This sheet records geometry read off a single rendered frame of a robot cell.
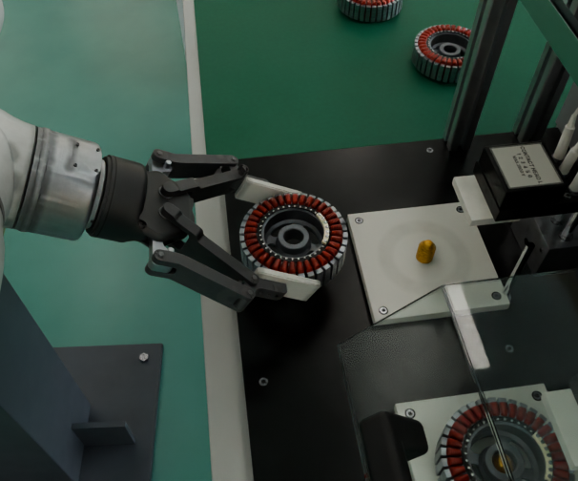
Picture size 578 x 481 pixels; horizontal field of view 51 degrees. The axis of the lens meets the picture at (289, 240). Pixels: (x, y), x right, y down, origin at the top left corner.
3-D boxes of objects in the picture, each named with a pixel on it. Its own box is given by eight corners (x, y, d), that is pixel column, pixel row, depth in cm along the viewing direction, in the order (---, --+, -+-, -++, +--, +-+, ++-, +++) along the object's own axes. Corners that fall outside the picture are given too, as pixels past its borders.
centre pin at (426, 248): (418, 264, 69) (422, 250, 67) (413, 251, 70) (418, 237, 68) (434, 262, 69) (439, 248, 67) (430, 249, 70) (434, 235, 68)
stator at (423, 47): (407, 79, 94) (411, 59, 91) (415, 37, 101) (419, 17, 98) (481, 90, 93) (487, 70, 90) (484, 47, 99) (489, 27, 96)
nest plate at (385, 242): (373, 326, 66) (375, 321, 65) (346, 219, 75) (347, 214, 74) (506, 310, 67) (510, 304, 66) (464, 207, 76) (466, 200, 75)
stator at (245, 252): (246, 301, 61) (244, 281, 59) (237, 216, 68) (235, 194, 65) (354, 289, 63) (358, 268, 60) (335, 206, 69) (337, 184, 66)
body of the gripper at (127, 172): (103, 203, 49) (208, 228, 54) (107, 132, 54) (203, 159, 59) (78, 255, 54) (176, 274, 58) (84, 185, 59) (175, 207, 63)
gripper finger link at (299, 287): (258, 265, 57) (258, 272, 57) (320, 280, 60) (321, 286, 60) (243, 282, 59) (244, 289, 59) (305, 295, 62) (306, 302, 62)
